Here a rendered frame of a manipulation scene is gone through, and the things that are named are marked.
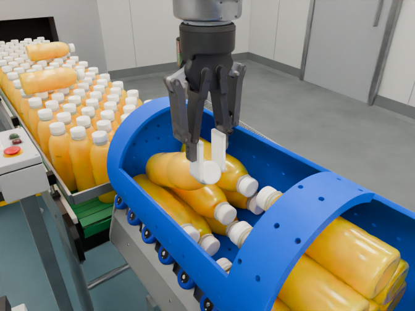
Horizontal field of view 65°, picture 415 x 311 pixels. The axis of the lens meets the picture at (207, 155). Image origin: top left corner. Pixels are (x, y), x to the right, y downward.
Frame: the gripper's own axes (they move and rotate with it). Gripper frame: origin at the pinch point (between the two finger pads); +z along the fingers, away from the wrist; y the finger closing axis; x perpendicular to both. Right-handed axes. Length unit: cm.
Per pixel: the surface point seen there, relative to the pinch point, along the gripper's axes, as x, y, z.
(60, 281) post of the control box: 49, -22, 61
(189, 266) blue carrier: -6.9, -8.7, 13.6
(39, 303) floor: 101, -31, 121
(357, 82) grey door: 168, 363, 96
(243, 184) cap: 0.8, 9.5, 10.0
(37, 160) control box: 40.6, -19.3, 12.9
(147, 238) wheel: 14.5, -5.6, 25.8
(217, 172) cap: -1.3, 1.0, 3.0
